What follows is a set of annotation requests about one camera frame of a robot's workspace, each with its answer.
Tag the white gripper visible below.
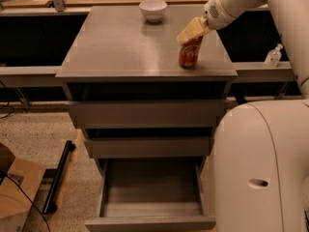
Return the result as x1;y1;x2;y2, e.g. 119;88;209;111
177;0;239;45

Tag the red coke can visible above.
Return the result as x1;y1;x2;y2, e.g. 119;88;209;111
179;37;203;68

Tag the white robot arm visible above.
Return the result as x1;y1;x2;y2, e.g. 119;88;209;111
178;0;309;232

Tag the grey drawer cabinet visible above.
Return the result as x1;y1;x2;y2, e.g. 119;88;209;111
57;6;237;168

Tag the grey top drawer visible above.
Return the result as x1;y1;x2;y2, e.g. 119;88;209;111
70;100;224;129

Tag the grey drawer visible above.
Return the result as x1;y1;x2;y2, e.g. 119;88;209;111
84;136;210;159
70;100;224;129

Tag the grey middle drawer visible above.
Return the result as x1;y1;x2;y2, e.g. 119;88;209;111
84;136;210;159

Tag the open bottom drawer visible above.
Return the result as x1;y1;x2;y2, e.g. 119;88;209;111
85;158;215;232

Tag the white ceramic bowl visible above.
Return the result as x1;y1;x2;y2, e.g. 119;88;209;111
139;0;167;22

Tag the clear sanitizer pump bottle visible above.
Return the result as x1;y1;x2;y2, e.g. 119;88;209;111
264;43;283;68

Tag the black bar left floor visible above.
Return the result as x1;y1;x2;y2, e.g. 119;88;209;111
42;140;76;215

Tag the brown cardboard box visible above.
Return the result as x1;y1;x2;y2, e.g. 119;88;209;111
0;143;46;232

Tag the grey metal rail frame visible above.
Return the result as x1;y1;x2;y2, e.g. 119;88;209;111
1;5;294;86

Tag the black cable on box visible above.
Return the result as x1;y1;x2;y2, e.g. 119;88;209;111
0;171;52;232

